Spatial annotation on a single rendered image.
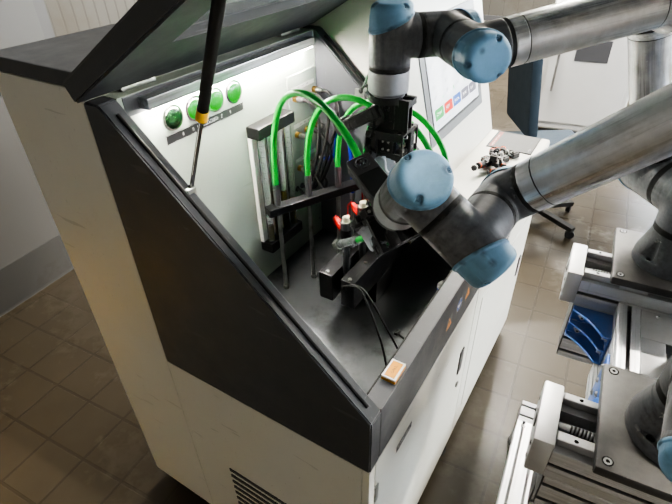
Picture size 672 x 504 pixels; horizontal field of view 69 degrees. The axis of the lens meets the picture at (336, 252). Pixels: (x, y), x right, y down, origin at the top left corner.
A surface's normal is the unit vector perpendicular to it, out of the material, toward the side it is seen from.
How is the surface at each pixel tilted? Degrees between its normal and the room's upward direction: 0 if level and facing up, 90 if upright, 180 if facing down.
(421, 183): 45
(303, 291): 0
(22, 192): 90
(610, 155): 87
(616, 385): 0
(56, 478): 0
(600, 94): 90
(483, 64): 90
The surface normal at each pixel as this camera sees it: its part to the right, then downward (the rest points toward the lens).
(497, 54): 0.18, 0.57
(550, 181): -0.60, 0.43
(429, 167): 0.11, -0.17
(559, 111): -0.38, 0.54
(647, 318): -0.02, -0.81
